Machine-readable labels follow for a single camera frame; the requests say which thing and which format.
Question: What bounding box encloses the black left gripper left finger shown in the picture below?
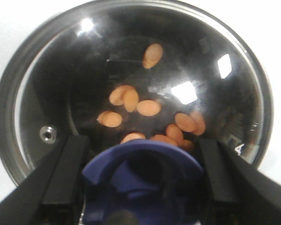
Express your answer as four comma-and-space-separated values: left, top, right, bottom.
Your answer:
0, 135, 89, 225

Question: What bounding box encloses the orange ham slices pile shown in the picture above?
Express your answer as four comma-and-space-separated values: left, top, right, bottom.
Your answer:
97, 44, 206, 152

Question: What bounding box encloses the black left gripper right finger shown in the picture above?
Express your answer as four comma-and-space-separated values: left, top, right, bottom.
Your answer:
197, 139, 281, 225

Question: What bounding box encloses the glass lid blue knob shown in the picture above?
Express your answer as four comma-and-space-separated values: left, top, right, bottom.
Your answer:
0, 0, 272, 225

